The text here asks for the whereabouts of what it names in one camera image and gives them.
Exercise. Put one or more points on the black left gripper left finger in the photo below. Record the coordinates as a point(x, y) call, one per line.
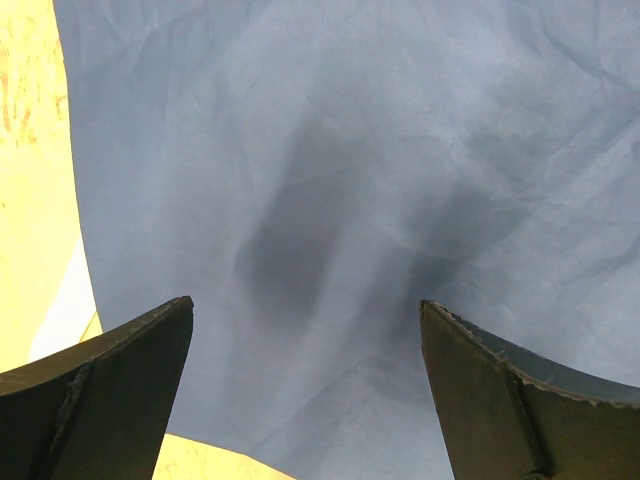
point(99, 409)

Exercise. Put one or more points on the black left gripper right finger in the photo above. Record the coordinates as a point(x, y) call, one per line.
point(508, 413)

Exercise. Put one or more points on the blue wrapping paper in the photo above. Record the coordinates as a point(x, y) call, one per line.
point(309, 171)

